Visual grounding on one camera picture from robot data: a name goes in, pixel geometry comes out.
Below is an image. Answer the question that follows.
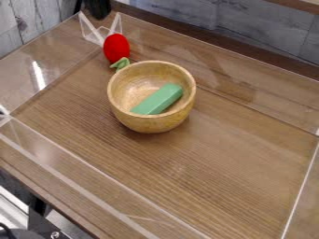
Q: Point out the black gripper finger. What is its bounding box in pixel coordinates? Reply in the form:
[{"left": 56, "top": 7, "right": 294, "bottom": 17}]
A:
[{"left": 84, "top": 0, "right": 111, "bottom": 20}]

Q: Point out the green rectangular block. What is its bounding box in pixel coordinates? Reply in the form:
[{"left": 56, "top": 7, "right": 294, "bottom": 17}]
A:
[{"left": 131, "top": 83, "right": 183, "bottom": 115}]

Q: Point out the red plush fruit green leaf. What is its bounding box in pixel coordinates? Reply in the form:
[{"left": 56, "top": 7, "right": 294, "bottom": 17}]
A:
[{"left": 103, "top": 34, "right": 131, "bottom": 71}]

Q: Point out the black cable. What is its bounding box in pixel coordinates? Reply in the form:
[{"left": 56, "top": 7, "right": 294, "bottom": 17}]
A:
[{"left": 0, "top": 222, "right": 17, "bottom": 239}]

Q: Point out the black table leg bracket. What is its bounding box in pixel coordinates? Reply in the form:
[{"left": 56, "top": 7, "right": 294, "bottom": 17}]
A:
[{"left": 28, "top": 197, "right": 64, "bottom": 239}]

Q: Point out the wooden bowl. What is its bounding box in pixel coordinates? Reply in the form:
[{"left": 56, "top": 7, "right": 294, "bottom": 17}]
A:
[{"left": 107, "top": 61, "right": 197, "bottom": 134}]

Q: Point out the clear acrylic tray enclosure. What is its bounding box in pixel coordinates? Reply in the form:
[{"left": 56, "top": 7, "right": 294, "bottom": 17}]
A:
[{"left": 0, "top": 12, "right": 319, "bottom": 239}]

